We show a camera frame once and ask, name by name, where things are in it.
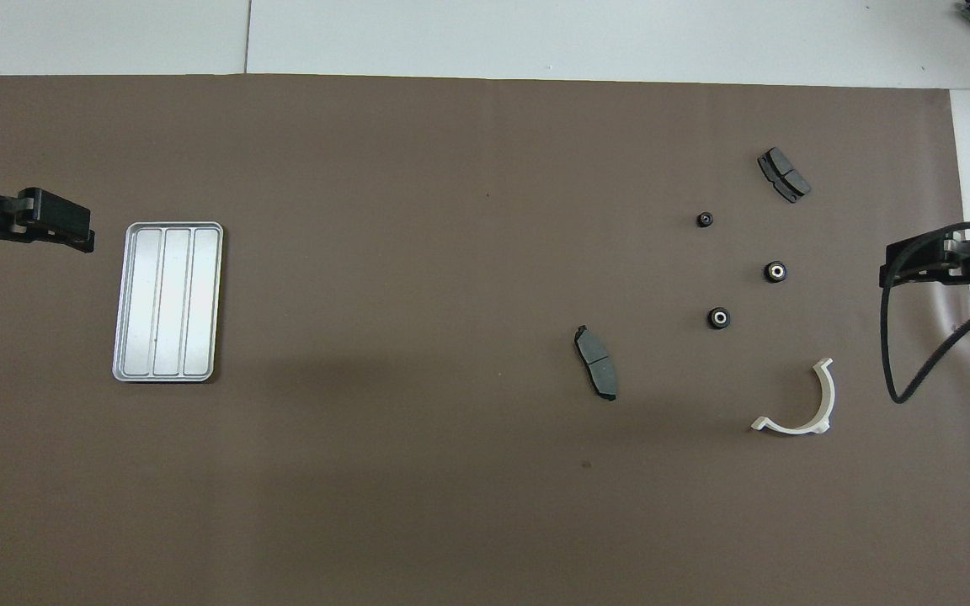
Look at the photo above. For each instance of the small black bearing gear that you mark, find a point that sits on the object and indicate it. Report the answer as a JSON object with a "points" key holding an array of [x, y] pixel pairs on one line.
{"points": [[705, 219]]}

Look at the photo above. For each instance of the large black bearing gear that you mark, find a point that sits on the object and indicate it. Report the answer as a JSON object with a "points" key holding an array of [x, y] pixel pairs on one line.
{"points": [[719, 317], [775, 271]]}

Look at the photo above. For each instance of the brown paper table mat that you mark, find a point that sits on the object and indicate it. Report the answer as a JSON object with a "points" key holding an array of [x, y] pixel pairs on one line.
{"points": [[409, 252]]}

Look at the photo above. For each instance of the white curved plastic bracket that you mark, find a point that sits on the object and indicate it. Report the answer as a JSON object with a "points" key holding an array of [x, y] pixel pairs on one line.
{"points": [[826, 396]]}

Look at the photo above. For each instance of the silver metal tray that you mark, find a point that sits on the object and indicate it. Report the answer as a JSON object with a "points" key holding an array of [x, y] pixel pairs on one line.
{"points": [[167, 303]]}

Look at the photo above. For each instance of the dark grey brake pad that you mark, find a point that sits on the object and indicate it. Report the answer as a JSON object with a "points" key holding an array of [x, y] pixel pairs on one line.
{"points": [[784, 175], [596, 362]]}

